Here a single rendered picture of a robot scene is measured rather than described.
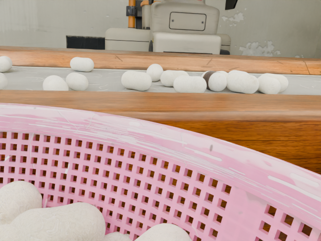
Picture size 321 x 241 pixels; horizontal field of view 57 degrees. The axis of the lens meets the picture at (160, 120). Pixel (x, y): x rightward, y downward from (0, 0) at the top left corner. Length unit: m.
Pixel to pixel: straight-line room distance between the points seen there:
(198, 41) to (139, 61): 0.50
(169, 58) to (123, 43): 0.74
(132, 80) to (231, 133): 0.18
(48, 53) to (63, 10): 1.91
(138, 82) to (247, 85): 0.12
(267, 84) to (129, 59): 0.25
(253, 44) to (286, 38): 0.30
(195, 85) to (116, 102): 0.16
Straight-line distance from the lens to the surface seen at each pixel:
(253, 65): 0.57
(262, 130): 0.16
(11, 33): 2.51
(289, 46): 2.84
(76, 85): 0.31
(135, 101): 0.16
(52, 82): 0.27
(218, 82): 0.34
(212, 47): 1.01
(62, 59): 0.51
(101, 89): 0.33
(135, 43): 1.25
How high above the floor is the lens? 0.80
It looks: 16 degrees down
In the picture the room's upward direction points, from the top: 3 degrees clockwise
